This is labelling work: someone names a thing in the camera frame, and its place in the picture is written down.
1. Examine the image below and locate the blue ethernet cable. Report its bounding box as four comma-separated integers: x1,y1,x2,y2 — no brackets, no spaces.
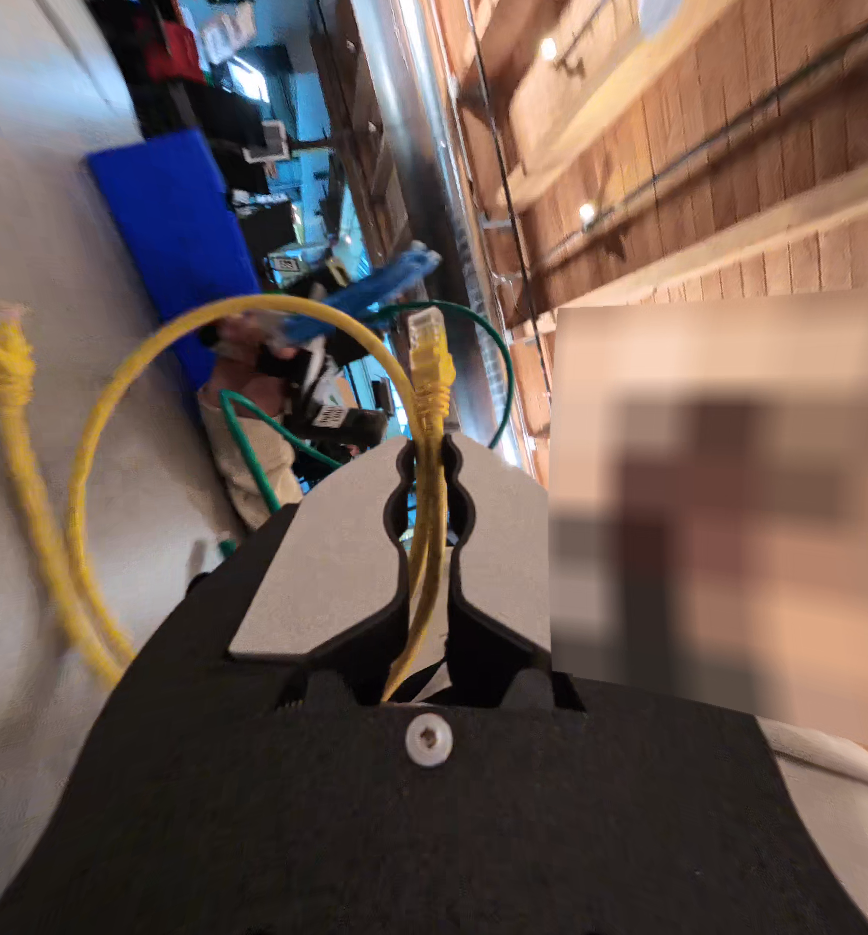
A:
244,244,444,346

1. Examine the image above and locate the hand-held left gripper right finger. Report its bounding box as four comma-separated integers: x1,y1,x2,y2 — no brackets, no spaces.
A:
443,434,552,706

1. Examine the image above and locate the person's right hand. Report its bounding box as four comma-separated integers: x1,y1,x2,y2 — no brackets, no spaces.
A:
204,314,296,406

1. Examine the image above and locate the person's upper body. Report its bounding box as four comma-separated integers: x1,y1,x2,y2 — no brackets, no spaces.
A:
759,716,868,935

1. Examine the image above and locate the blue plastic bin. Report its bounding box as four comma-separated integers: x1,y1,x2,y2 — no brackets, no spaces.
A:
87,130,263,388

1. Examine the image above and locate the green ethernet cable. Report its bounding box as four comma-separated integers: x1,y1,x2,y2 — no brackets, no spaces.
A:
218,301,515,556

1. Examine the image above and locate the yellow ethernet cable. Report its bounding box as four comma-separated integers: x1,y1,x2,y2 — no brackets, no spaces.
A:
0,292,458,704

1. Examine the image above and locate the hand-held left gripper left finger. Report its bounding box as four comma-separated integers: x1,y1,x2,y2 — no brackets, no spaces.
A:
228,436,413,706

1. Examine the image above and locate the round silver air duct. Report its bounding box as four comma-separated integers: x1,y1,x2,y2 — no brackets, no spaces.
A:
346,0,526,468

